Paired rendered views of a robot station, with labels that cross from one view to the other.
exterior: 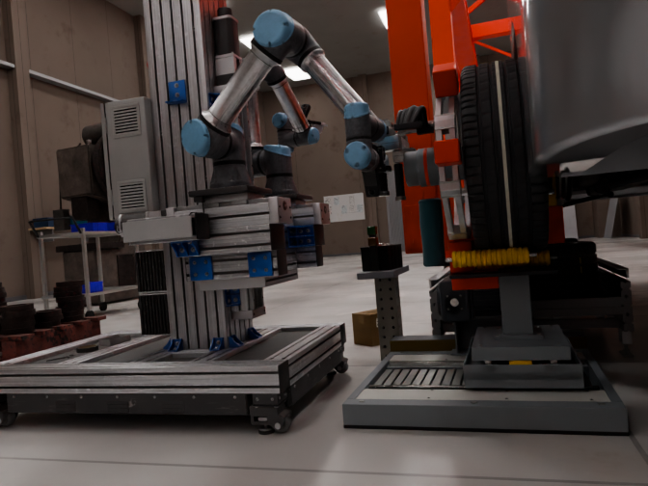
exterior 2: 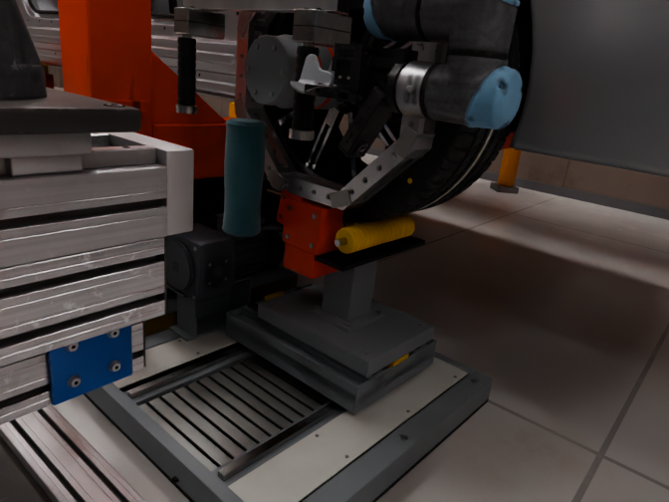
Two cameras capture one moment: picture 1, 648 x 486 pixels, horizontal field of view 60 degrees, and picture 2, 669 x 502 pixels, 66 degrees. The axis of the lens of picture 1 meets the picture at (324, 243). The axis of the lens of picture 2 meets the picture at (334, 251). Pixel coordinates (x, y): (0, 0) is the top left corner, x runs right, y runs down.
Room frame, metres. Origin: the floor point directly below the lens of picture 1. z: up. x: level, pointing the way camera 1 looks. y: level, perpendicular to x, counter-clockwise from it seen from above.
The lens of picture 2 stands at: (1.54, 0.59, 0.87)
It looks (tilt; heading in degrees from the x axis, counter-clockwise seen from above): 19 degrees down; 291
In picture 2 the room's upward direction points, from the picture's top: 6 degrees clockwise
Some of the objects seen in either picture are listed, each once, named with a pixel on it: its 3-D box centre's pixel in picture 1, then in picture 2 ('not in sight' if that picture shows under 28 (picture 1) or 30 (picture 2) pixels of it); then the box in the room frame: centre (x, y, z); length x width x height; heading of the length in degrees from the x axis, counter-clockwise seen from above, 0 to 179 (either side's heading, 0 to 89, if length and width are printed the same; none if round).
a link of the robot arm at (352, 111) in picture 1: (359, 122); (473, 11); (1.68, -0.13, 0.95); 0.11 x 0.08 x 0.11; 156
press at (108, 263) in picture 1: (98, 211); not in sight; (7.78, 3.06, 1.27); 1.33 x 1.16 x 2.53; 163
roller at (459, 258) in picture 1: (490, 256); (377, 232); (1.89, -0.55, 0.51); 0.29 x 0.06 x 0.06; 72
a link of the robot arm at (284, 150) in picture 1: (277, 159); not in sight; (2.48, 0.18, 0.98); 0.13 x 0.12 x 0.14; 59
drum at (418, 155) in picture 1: (434, 166); (303, 74); (2.05, -0.43, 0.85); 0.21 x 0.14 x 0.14; 72
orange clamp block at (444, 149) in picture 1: (447, 152); not in sight; (1.73, -0.40, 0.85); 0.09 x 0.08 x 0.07; 162
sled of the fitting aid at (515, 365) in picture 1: (520, 358); (329, 337); (2.02, -0.67, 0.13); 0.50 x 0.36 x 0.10; 162
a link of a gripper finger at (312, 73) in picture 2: not in sight; (310, 74); (1.92, -0.18, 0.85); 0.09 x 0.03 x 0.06; 171
